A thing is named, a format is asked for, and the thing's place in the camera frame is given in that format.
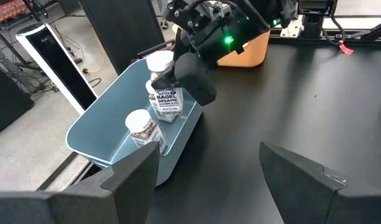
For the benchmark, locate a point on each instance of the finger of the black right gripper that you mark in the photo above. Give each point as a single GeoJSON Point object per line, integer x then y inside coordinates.
{"type": "Point", "coordinates": [163, 83]}
{"type": "Point", "coordinates": [194, 81]}

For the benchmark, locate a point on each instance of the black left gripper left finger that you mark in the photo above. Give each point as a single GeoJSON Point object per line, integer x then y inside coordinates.
{"type": "Point", "coordinates": [125, 193]}

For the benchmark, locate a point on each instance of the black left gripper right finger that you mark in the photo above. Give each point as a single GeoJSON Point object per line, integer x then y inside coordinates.
{"type": "Point", "coordinates": [302, 193]}

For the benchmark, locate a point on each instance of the yellow plastic bin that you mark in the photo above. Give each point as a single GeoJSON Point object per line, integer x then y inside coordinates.
{"type": "Point", "coordinates": [252, 53]}

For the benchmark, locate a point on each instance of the blue plastic bin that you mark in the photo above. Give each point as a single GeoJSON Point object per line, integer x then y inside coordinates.
{"type": "Point", "coordinates": [100, 133]}

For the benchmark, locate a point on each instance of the black partition panel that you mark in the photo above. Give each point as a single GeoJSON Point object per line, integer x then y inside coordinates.
{"type": "Point", "coordinates": [122, 31]}

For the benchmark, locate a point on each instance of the black floor cabinet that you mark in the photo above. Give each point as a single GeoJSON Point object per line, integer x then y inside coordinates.
{"type": "Point", "coordinates": [7, 99]}

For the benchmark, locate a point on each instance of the red parts rack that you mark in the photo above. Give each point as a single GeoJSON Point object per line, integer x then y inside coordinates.
{"type": "Point", "coordinates": [7, 9]}

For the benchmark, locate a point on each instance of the silver mounting bracket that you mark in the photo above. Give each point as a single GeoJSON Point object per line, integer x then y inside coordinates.
{"type": "Point", "coordinates": [291, 29]}

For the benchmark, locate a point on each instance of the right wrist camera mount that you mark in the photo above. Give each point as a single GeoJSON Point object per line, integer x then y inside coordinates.
{"type": "Point", "coordinates": [190, 15]}

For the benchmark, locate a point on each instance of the black aluminium table frame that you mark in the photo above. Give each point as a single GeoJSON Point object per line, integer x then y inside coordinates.
{"type": "Point", "coordinates": [305, 42]}

